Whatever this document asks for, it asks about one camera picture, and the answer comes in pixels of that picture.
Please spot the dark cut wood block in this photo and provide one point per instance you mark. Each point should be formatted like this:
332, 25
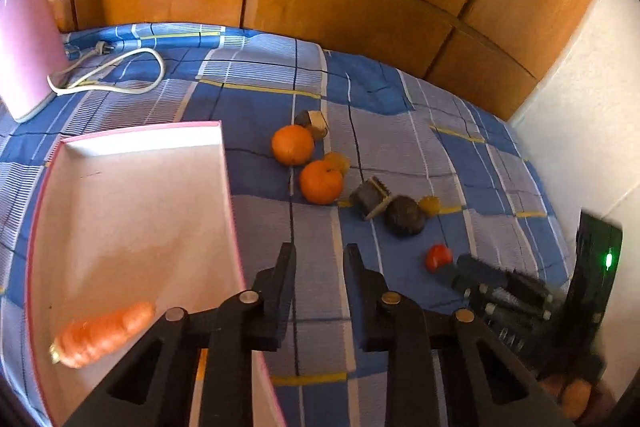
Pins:
370, 198

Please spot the small orange fruit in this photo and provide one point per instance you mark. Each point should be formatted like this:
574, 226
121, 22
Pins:
572, 394

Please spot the pink electric kettle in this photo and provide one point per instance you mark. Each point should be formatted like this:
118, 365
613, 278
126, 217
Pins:
31, 50

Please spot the blue plaid tablecloth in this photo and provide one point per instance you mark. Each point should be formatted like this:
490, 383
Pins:
416, 138

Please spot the tan cut wood block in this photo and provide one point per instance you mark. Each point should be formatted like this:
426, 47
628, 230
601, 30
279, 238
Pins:
314, 121

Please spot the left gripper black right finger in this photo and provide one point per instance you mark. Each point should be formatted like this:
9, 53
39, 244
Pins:
514, 291

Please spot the orange carrot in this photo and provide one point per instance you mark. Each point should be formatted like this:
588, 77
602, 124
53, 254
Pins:
84, 342

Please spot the orange mandarin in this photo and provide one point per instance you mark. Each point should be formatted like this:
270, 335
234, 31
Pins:
292, 145
321, 183

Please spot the small red tomato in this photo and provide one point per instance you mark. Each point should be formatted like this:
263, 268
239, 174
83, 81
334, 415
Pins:
436, 257

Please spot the dark round fruit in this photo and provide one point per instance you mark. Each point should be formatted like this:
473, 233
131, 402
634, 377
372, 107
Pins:
404, 217

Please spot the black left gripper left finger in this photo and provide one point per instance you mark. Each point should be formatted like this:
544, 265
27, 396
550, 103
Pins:
153, 384

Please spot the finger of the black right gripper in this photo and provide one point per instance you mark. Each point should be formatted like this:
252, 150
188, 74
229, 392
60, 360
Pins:
442, 370

